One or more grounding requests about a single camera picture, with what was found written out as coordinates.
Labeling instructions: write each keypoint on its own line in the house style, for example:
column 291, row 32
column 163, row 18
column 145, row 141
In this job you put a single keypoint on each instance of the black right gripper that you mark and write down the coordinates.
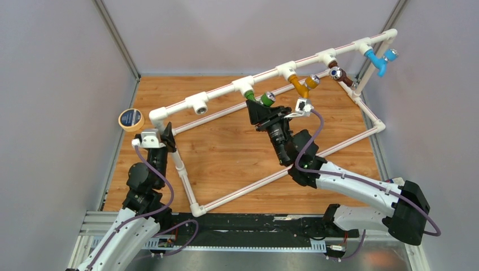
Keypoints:
column 260, row 113

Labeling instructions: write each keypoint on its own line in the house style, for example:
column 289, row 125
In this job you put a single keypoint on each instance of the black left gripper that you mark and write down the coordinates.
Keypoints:
column 168, row 138

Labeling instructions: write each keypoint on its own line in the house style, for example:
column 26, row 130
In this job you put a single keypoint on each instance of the green water faucet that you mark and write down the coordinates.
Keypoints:
column 266, row 99

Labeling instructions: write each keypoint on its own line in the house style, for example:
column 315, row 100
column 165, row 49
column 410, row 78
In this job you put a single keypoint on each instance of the white PVC pipe frame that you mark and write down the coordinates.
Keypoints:
column 302, row 75

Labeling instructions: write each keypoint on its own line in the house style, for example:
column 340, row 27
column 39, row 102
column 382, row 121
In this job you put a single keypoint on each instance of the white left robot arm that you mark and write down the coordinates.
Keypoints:
column 142, row 214

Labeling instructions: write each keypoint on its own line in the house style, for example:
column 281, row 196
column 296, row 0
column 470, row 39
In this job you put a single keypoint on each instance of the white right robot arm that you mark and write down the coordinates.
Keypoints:
column 396, row 207

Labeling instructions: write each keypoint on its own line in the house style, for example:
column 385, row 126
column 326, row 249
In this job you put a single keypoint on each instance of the yellow water faucet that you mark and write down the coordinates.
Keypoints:
column 303, row 88

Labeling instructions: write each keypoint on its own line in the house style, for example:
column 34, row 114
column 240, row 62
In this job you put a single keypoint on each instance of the brown water faucet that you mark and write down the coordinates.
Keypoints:
column 338, row 74

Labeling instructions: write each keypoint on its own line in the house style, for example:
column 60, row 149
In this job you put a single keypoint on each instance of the blue water faucet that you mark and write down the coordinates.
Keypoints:
column 380, row 64

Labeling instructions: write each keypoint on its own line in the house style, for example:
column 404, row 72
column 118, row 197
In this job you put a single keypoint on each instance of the masking tape roll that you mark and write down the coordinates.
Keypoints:
column 131, row 120

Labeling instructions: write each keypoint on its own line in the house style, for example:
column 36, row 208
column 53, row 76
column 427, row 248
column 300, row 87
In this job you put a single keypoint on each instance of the blue green small box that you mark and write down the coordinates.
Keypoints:
column 396, row 180

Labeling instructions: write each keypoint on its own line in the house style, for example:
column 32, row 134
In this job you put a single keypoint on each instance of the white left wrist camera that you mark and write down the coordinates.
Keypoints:
column 149, row 138

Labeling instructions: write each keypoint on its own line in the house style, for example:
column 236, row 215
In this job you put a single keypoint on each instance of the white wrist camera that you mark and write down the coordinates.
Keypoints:
column 149, row 138
column 303, row 108

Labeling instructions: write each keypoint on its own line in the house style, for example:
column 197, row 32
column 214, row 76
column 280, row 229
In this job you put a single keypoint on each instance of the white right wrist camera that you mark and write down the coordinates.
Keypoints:
column 303, row 108

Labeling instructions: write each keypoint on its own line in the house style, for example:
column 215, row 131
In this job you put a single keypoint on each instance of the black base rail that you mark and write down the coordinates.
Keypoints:
column 256, row 232

